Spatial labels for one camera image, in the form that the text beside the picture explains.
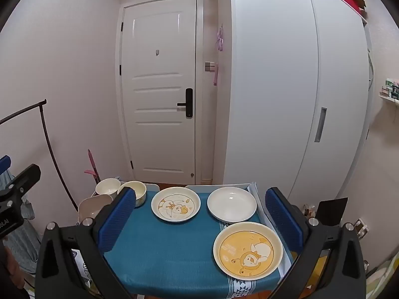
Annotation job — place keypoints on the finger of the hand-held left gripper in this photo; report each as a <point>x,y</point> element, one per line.
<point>28,177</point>
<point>4,163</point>

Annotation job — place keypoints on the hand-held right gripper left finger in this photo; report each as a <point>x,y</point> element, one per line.
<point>118,219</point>

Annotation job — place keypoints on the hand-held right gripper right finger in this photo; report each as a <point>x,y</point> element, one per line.
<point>283,222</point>

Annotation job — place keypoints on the beige plastic basin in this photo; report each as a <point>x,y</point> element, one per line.
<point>92,207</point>

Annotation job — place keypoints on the yellow rimmed bowl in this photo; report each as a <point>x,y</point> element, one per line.
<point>139,193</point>

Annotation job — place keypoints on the cream flared bowl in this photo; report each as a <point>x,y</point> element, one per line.
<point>107,187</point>

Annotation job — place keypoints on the yellow plate with bear print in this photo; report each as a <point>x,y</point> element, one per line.
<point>247,250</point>

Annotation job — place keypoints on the plain white plate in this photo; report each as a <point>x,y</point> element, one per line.
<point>232,204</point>

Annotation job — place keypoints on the cream plate with duck print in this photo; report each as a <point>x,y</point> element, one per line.
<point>176,205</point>

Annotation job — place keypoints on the grey blue striped cloth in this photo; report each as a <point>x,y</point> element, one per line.
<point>21,246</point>

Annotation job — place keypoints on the white table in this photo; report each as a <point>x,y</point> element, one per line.
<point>149,187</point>

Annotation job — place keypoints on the black laptop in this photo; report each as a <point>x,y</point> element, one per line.
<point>332,210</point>

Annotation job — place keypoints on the black clothes rack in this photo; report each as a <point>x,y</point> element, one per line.
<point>46,130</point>

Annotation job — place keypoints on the teal tablecloth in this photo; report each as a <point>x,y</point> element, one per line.
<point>162,249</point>

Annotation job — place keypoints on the printed packet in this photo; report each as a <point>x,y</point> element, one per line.
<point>80,263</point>

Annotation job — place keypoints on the green yellow patterned bedsheet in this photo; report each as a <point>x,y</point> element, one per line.
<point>383,274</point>

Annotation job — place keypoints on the white door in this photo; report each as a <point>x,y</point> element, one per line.
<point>156,99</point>

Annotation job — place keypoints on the white wardrobe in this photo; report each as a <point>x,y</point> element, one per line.
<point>271,84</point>

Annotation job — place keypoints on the pink shoehorn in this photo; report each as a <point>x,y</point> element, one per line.
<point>215,76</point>

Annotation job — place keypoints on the pink hanging hooks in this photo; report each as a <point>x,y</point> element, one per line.
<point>220,39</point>

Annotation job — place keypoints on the white wall shelf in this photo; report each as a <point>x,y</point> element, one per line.
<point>389,95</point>

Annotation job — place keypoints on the grey light switch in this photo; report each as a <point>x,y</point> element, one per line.
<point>209,66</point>

